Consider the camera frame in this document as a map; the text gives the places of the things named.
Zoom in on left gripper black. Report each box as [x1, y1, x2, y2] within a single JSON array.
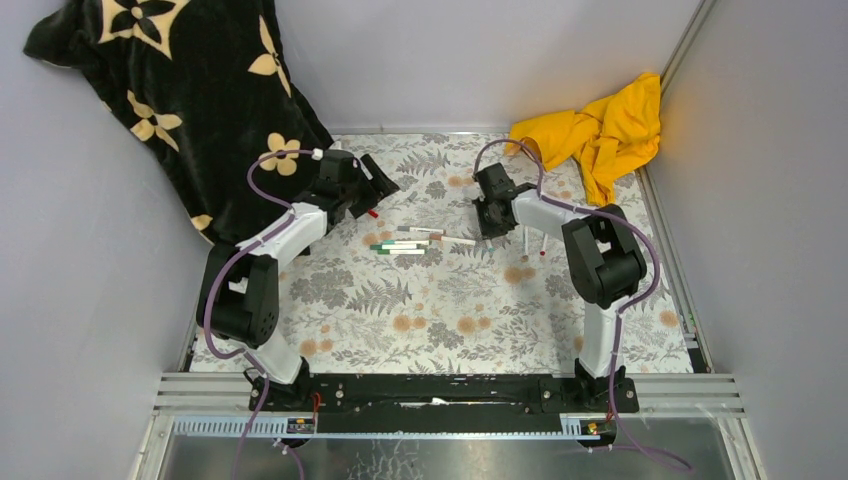
[[339, 154, 398, 220]]

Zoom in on black floral blanket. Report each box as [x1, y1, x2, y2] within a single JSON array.
[[24, 1, 333, 243]]

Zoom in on brown cap marker pen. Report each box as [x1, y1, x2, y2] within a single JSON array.
[[429, 233, 477, 246]]

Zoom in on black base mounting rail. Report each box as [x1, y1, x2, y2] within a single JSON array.
[[249, 373, 640, 434]]

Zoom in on yellow cloth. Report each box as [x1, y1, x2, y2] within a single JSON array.
[[509, 73, 661, 206]]

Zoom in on green marker pen upper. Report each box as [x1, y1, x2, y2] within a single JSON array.
[[369, 240, 430, 250]]

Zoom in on red marker pen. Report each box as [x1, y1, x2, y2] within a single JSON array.
[[539, 233, 549, 256]]

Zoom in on brown end marker pen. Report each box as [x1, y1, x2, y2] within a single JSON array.
[[396, 225, 446, 235]]

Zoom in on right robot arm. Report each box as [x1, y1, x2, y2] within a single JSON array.
[[473, 164, 647, 412]]

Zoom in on floral patterned table mat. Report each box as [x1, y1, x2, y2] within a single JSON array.
[[190, 133, 694, 375]]

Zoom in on green marker pen lower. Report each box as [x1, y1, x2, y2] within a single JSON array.
[[376, 248, 427, 256]]

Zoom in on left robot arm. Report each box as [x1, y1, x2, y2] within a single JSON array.
[[196, 149, 400, 411]]

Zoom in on aluminium frame rails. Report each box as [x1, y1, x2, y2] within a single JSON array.
[[136, 372, 765, 479]]

